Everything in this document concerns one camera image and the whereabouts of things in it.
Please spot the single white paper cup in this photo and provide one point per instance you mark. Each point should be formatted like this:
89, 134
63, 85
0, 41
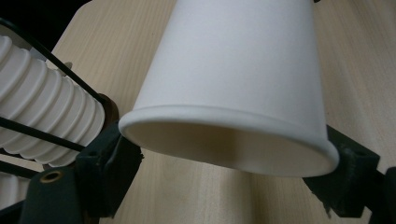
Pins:
230, 62

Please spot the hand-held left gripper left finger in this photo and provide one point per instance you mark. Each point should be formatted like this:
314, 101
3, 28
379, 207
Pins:
102, 177

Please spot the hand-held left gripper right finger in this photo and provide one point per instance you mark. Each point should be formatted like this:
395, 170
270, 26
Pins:
348, 183

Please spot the stack of white paper cups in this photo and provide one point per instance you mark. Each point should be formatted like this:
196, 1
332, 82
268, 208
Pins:
37, 96

